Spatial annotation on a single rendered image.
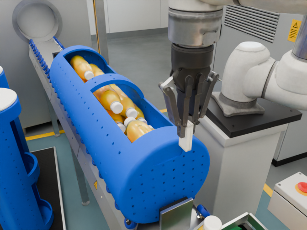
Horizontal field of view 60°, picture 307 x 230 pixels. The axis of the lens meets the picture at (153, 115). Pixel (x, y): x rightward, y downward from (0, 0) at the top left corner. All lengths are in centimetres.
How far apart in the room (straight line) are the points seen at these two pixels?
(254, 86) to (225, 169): 38
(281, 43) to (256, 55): 119
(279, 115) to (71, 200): 161
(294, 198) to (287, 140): 170
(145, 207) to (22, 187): 94
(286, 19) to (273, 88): 120
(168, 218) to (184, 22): 51
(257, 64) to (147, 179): 63
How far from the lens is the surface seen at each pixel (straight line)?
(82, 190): 204
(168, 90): 48
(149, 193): 72
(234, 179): 130
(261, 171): 139
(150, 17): 613
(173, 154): 68
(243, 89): 111
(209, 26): 45
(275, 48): 230
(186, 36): 44
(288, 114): 126
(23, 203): 165
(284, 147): 249
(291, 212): 80
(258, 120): 117
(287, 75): 104
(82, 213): 212
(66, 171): 246
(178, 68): 48
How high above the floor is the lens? 162
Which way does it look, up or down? 32 degrees down
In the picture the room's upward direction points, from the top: straight up
